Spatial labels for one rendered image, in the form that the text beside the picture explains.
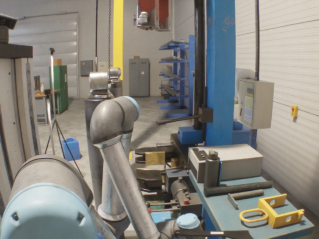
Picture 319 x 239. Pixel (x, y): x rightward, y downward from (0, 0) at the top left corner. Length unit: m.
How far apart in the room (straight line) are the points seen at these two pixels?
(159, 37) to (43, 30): 6.17
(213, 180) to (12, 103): 0.98
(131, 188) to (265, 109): 1.48
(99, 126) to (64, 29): 12.10
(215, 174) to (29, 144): 0.88
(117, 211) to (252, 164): 0.79
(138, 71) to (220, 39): 10.20
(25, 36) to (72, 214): 13.42
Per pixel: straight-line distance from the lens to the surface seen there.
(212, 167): 1.22
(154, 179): 1.50
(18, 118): 0.84
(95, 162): 1.70
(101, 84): 1.59
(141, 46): 12.29
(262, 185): 1.33
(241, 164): 1.38
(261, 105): 2.04
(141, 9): 1.47
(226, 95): 1.69
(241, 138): 4.06
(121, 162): 0.84
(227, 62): 1.67
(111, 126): 0.82
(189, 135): 1.86
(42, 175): 0.32
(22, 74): 0.81
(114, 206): 1.14
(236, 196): 1.20
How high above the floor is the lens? 1.70
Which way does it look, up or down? 13 degrees down
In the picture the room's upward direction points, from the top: straight up
